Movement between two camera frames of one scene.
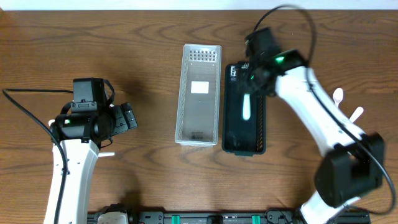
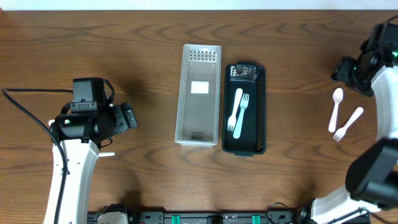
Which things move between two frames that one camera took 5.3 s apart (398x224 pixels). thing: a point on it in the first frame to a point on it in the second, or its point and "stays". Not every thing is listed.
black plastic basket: [240, 137] stays
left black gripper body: [123, 117] stays
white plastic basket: [198, 110] stays
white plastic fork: [246, 108] to [232, 119]
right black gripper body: [245, 82] to [341, 71]
